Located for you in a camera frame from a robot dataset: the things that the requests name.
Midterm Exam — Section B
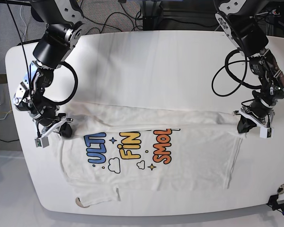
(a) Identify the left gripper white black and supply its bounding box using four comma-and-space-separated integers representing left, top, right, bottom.
234, 99, 274, 134

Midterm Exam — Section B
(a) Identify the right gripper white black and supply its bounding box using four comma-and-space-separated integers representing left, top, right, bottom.
33, 113, 73, 138

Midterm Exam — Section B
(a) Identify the white printed T-shirt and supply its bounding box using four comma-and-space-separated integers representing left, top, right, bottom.
50, 103, 245, 206

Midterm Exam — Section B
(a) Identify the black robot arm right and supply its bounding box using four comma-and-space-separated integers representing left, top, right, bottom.
13, 0, 83, 139

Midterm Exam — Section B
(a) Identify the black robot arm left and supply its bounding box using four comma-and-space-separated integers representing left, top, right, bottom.
214, 0, 284, 138

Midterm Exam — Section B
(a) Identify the silver table grommet left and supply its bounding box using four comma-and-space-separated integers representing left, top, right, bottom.
75, 197, 90, 209

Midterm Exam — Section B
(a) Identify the silver table grommet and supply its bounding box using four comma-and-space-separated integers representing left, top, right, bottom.
75, 197, 90, 209
277, 183, 284, 194

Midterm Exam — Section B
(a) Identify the silver table grommet right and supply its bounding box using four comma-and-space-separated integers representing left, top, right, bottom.
277, 183, 284, 194

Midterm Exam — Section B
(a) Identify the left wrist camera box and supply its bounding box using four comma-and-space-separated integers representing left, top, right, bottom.
260, 127, 274, 139

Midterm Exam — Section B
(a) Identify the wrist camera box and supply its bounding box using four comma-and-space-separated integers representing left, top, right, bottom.
35, 137, 49, 148
260, 127, 274, 139

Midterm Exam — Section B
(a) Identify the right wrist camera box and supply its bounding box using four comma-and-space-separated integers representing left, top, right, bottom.
35, 137, 49, 148

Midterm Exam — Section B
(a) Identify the black clamp with cable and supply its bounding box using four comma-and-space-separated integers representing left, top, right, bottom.
267, 194, 284, 216

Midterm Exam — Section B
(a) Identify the white floor cable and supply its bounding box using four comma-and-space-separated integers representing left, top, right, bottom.
19, 4, 28, 42

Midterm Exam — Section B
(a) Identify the black aluminium frame post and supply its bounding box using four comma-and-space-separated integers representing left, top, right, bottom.
139, 0, 163, 31

